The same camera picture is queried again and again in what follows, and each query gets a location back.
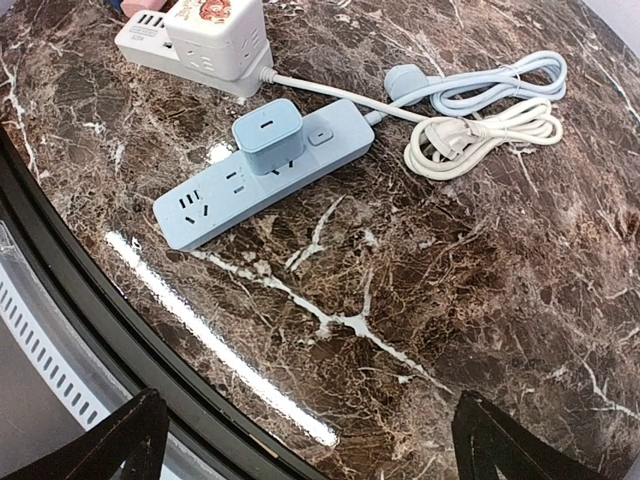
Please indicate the light blue USB charger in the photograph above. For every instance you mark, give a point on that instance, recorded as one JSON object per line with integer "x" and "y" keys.
{"x": 270, "y": 136}

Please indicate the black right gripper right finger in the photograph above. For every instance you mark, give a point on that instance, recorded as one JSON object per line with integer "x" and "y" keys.
{"x": 489, "y": 444}

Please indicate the white power strip with USB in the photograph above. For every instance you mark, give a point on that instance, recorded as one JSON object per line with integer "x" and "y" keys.
{"x": 145, "y": 41}

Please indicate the black frame rail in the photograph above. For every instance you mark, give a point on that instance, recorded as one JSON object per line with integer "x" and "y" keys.
{"x": 203, "y": 420}

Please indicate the white cube socket adapter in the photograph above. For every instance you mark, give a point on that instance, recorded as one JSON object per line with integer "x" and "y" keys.
{"x": 220, "y": 38}

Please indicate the white slotted cable duct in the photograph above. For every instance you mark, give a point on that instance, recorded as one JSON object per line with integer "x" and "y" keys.
{"x": 47, "y": 360}

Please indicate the light blue power strip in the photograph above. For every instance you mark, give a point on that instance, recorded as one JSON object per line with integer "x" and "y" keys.
{"x": 228, "y": 192}

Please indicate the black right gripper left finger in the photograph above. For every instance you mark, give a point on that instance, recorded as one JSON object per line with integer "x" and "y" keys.
{"x": 130, "y": 443}

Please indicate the pink USB charger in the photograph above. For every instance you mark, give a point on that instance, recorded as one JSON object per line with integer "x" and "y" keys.
{"x": 131, "y": 7}

